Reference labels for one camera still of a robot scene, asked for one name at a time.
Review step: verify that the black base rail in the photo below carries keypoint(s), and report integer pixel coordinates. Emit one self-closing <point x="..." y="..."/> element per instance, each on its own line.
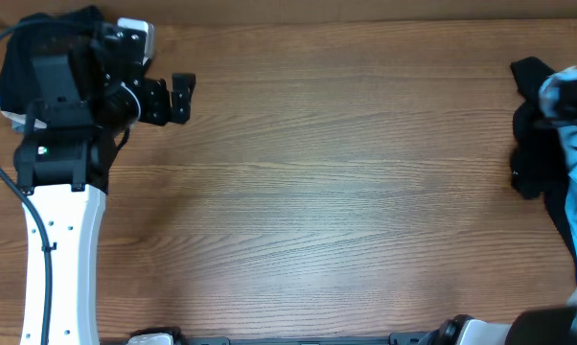
<point x="174" y="336"/>

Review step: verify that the black crumpled garment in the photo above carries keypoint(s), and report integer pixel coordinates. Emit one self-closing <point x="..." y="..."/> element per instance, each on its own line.
<point x="537" y="163"/>

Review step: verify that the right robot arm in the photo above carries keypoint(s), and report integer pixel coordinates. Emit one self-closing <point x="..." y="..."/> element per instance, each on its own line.
<point x="554" y="326"/>

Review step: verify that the light blue t-shirt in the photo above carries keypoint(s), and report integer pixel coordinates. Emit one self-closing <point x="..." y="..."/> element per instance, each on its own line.
<point x="576" y="191"/>

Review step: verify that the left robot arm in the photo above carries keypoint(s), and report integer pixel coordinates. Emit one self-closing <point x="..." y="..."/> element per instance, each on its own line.
<point x="63" y="228"/>

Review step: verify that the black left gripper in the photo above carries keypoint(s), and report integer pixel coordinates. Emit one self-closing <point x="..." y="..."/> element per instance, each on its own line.
<point x="155" y="101"/>

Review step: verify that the black folded garment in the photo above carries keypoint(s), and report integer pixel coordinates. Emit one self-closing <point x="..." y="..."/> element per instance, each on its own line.
<point x="20" y="72"/>

